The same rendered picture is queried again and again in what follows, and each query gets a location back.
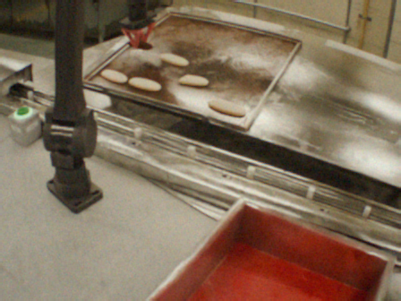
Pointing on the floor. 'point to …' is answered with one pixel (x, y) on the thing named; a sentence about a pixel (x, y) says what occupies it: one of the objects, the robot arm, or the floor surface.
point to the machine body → (28, 58)
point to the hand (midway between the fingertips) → (140, 42)
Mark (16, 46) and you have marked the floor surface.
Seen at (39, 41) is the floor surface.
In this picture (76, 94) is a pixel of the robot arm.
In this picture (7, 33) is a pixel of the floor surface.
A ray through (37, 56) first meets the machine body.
